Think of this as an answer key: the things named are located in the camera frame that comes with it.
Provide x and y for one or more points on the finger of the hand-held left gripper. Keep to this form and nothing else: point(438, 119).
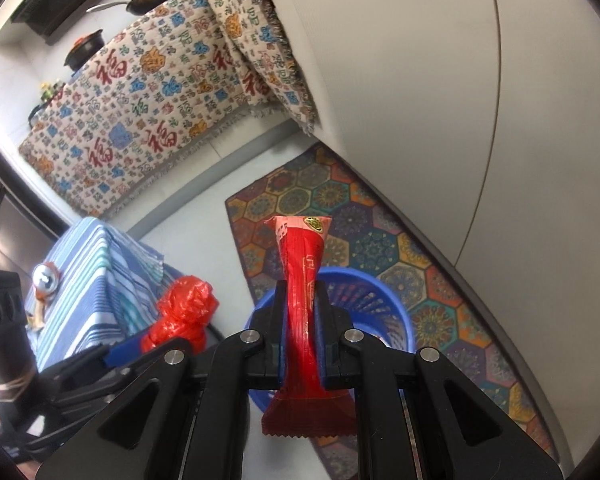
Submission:
point(125, 351)
point(87, 385)

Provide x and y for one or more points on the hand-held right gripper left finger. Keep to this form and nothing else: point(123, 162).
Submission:
point(282, 367)

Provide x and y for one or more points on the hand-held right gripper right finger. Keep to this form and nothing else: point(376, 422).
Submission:
point(322, 362)

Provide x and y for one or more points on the small orange wrapper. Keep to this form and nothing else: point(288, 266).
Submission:
point(37, 312)

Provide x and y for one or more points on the crushed red can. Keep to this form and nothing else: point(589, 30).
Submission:
point(46, 278)

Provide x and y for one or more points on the red plastic bag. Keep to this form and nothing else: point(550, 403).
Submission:
point(185, 305)

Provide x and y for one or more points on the blue plastic basket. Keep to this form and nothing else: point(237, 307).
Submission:
point(375, 305)

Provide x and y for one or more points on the red stick packet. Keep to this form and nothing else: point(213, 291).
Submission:
point(302, 270)

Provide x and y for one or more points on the blue striped tablecloth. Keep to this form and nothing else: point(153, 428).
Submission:
point(85, 280)

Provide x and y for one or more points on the grey refrigerator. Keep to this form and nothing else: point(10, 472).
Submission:
point(10, 220)

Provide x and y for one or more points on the hexagon patterned floor mat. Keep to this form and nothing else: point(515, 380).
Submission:
point(370, 240)

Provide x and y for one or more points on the large printed blanket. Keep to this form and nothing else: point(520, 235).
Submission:
point(130, 110)

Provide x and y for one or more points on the black clay pot red lid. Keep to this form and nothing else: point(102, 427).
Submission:
point(82, 50)

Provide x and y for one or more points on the white kitchen cabinet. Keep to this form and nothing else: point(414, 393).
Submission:
point(405, 85)

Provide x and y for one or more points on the black range hood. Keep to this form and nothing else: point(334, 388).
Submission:
point(45, 5)

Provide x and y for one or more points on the small printed blanket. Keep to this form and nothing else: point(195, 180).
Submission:
point(265, 45)

